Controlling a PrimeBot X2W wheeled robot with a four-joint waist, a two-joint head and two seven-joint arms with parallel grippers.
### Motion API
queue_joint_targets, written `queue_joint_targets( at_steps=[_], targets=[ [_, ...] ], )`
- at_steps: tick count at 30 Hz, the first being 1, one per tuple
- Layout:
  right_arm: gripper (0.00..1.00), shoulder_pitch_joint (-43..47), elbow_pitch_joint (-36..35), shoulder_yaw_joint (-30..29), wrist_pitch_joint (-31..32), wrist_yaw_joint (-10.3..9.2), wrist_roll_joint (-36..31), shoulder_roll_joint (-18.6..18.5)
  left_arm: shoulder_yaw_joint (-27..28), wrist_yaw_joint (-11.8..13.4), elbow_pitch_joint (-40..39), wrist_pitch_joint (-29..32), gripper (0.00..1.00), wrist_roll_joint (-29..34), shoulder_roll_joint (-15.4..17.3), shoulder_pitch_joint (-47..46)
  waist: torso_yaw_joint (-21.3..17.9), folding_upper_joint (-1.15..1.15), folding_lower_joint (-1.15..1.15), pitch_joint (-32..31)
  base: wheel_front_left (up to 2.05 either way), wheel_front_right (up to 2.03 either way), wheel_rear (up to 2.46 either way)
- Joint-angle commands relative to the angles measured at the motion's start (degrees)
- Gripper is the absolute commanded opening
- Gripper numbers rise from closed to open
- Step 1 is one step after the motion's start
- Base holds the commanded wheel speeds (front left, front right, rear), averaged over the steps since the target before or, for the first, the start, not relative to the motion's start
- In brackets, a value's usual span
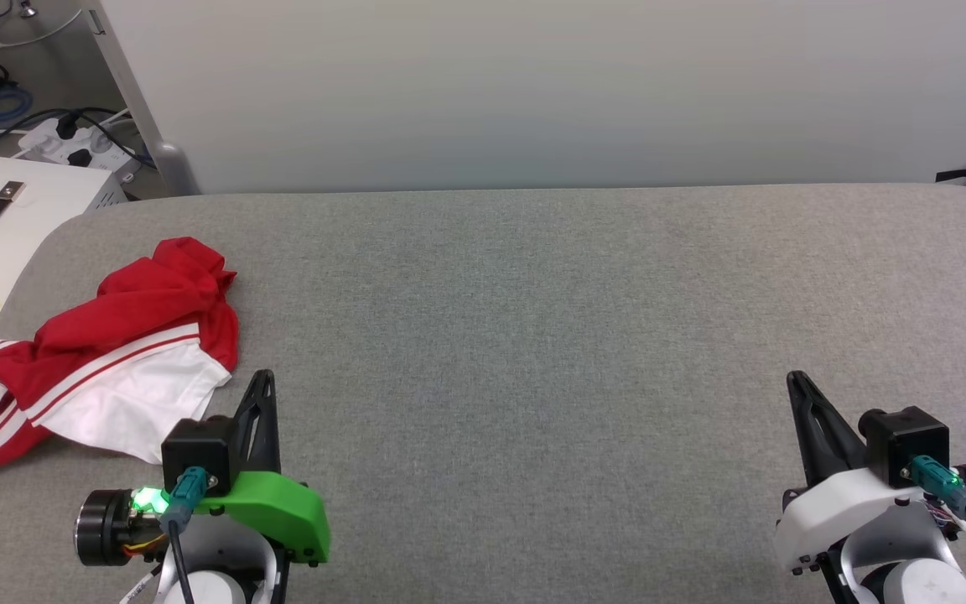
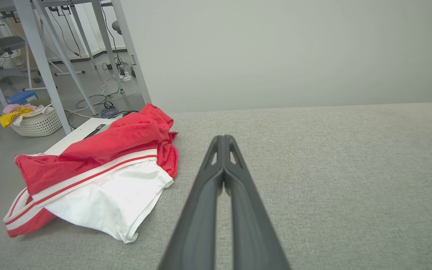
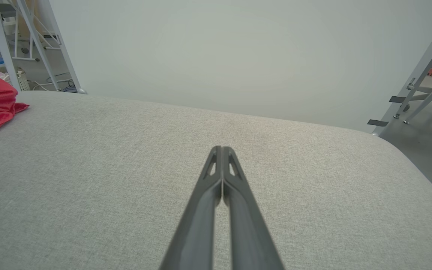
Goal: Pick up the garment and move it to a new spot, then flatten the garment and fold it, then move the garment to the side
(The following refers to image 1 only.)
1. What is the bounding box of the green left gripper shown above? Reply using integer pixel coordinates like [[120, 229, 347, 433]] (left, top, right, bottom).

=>
[[196, 370, 332, 565]]

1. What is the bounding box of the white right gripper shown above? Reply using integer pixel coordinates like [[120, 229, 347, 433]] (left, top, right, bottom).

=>
[[772, 372, 930, 575]]

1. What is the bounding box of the red white basketball jersey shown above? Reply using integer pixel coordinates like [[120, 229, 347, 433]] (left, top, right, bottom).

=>
[[0, 237, 240, 473]]

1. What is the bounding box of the grey metal partition foot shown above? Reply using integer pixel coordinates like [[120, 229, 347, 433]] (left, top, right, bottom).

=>
[[153, 141, 200, 197]]

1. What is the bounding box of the white power strip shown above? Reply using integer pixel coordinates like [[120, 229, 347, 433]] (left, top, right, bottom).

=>
[[17, 116, 142, 179]]

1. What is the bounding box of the white partition panel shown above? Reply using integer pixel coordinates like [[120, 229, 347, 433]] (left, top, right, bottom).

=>
[[85, 0, 966, 195]]

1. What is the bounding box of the teal plug left camera cable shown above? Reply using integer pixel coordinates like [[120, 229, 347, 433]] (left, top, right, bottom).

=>
[[158, 466, 217, 604]]

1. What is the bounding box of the teal plug camera cable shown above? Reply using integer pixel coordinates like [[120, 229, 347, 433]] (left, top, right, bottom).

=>
[[158, 466, 217, 604], [909, 454, 966, 581]]

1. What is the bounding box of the teal plug right camera cable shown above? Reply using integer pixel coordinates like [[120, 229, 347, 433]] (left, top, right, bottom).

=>
[[909, 454, 966, 581]]

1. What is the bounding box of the white equipment box black handle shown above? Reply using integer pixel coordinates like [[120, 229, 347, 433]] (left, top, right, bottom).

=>
[[0, 153, 128, 385]]

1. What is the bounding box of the black power cable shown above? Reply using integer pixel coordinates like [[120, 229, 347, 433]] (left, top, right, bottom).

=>
[[0, 106, 157, 169]]

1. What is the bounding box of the blue coiled cable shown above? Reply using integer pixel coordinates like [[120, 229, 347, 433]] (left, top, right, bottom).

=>
[[0, 82, 34, 128]]

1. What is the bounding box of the white cable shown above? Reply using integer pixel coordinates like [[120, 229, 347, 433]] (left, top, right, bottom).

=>
[[0, 8, 83, 49]]

